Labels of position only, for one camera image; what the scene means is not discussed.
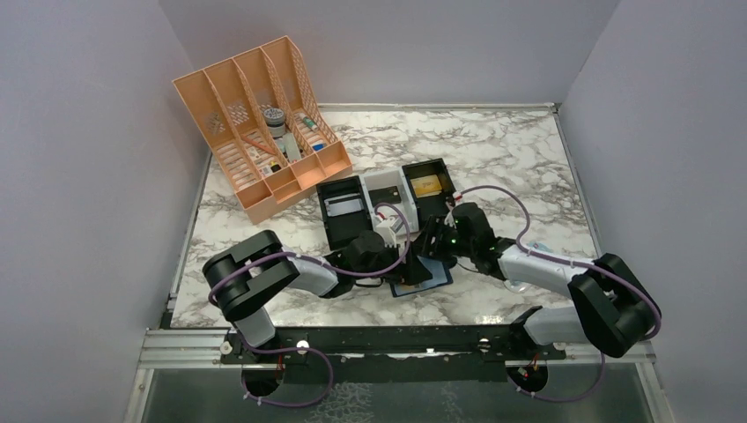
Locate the orange plastic file organizer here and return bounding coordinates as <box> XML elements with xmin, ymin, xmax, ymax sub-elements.
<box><xmin>173</xmin><ymin>36</ymin><xmax>352</xmax><ymax>224</ymax></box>

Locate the black metal base rail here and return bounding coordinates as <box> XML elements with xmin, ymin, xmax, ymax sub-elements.
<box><xmin>219</xmin><ymin>324</ymin><xmax>566</xmax><ymax>384</ymax></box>

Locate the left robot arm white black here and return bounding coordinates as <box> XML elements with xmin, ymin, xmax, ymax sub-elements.
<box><xmin>202</xmin><ymin>230</ymin><xmax>443</xmax><ymax>348</ymax></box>

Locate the gold credit card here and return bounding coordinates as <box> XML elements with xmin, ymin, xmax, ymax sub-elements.
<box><xmin>410</xmin><ymin>174</ymin><xmax>443</xmax><ymax>198</ymax></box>

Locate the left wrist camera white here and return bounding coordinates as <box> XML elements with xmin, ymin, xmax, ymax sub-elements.
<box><xmin>373</xmin><ymin>213</ymin><xmax>410</xmax><ymax>249</ymax></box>

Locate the green white marker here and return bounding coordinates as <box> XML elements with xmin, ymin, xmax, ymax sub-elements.
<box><xmin>299</xmin><ymin>113</ymin><xmax>318</xmax><ymax>131</ymax></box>

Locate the clear blue plastic case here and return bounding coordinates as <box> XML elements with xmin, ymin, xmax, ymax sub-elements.
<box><xmin>499</xmin><ymin>245</ymin><xmax>551</xmax><ymax>293</ymax></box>

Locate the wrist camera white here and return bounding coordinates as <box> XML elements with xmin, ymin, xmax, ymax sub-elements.
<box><xmin>373</xmin><ymin>213</ymin><xmax>410</xmax><ymax>249</ymax></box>
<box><xmin>444</xmin><ymin>197</ymin><xmax>462</xmax><ymax>227</ymax></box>

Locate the blue leather card holder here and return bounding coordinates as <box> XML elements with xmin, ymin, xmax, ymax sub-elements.
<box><xmin>390</xmin><ymin>256</ymin><xmax>453</xmax><ymax>298</ymax></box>

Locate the left black plastic bin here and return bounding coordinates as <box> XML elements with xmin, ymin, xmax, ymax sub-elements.
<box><xmin>316</xmin><ymin>176</ymin><xmax>373</xmax><ymax>251</ymax></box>

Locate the orange pencil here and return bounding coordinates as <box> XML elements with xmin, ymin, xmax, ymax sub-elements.
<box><xmin>241</xmin><ymin>136</ymin><xmax>276</xmax><ymax>155</ymax></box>

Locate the silver credit card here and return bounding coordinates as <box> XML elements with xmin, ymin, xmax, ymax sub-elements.
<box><xmin>323</xmin><ymin>193</ymin><xmax>363</xmax><ymax>218</ymax></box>

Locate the black plastic bin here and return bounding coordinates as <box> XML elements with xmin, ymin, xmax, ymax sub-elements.
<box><xmin>403</xmin><ymin>159</ymin><xmax>456</xmax><ymax>227</ymax></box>
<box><xmin>316</xmin><ymin>176</ymin><xmax>373</xmax><ymax>251</ymax></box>

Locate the right black plastic bin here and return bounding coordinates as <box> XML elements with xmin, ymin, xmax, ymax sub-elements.
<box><xmin>403</xmin><ymin>159</ymin><xmax>456</xmax><ymax>227</ymax></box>

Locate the black credit card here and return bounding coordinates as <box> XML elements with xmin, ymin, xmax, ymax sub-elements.
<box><xmin>368</xmin><ymin>186</ymin><xmax>402</xmax><ymax>206</ymax></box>

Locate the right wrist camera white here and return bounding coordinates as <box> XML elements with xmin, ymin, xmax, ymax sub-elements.
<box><xmin>444</xmin><ymin>197</ymin><xmax>462</xmax><ymax>227</ymax></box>

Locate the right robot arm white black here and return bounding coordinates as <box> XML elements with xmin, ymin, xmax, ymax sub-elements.
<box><xmin>412</xmin><ymin>203</ymin><xmax>661</xmax><ymax>358</ymax></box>

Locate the grey round tape roll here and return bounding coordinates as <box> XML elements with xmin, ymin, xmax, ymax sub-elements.
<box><xmin>263</xmin><ymin>108</ymin><xmax>286</xmax><ymax>138</ymax></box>

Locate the white plastic bin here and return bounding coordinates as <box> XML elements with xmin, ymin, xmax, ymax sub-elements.
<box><xmin>359</xmin><ymin>167</ymin><xmax>419</xmax><ymax>233</ymax></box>

